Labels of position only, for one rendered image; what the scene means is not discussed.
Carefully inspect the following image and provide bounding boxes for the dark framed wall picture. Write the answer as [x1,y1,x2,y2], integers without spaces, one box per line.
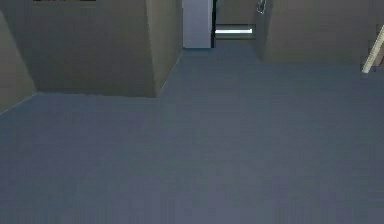
[32,0,98,4]

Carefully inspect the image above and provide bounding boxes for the pale grey room door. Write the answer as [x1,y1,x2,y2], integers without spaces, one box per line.
[182,0,214,50]

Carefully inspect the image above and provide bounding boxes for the grey open room door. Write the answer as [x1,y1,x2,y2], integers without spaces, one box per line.
[254,0,274,62]

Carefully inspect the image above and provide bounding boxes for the cream furniture leg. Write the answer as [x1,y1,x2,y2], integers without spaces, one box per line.
[361,23,384,74]

